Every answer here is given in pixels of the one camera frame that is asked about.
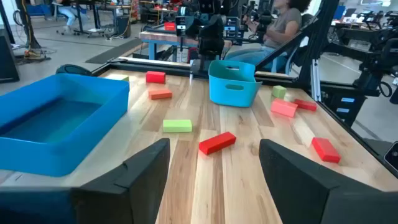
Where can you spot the black stand post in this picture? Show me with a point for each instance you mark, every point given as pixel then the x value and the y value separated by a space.
pixel 29 28

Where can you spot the teal plastic basket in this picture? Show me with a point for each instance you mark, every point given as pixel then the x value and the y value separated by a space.
pixel 233 96

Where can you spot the red long block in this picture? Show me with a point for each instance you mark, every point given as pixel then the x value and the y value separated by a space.
pixel 217 143
pixel 306 105
pixel 326 150
pixel 155 77

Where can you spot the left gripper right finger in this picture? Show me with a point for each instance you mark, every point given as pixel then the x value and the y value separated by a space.
pixel 304 193

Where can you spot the green cube block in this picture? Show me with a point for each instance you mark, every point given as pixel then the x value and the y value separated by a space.
pixel 279 92

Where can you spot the black device on stand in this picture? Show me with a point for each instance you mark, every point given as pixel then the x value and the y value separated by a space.
pixel 180 26

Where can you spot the small red box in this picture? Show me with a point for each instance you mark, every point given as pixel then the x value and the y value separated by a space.
pixel 169 26

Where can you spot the person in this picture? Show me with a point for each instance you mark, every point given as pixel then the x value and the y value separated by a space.
pixel 280 28
pixel 69 15

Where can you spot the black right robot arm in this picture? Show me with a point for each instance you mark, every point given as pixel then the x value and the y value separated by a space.
pixel 219 21

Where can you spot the blue rectangular tray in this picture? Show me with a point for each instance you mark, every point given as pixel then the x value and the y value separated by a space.
pixel 46 158

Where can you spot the black box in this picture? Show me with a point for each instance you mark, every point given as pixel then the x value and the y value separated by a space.
pixel 7 59

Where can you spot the green long block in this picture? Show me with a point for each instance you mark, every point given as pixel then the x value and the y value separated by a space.
pixel 177 126
pixel 125 78

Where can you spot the dark round object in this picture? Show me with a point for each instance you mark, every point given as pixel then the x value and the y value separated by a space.
pixel 73 70

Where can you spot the black floor mat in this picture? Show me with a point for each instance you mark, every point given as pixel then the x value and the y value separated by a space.
pixel 115 51

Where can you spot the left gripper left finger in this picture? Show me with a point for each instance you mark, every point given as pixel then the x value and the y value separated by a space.
pixel 130 199

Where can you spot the black computer tower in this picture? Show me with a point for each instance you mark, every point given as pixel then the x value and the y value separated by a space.
pixel 123 26

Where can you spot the wooden workbench blue legs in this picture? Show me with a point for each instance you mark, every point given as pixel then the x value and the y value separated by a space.
pixel 164 37

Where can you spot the orange long block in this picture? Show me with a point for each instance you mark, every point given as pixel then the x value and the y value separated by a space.
pixel 283 108
pixel 160 94

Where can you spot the blue storage drawers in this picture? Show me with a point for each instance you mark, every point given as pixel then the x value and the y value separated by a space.
pixel 231 28

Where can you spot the silver aluminium post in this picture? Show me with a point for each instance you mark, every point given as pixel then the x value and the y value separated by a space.
pixel 315 81

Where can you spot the black background robot station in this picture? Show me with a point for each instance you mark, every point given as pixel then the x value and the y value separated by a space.
pixel 373 62

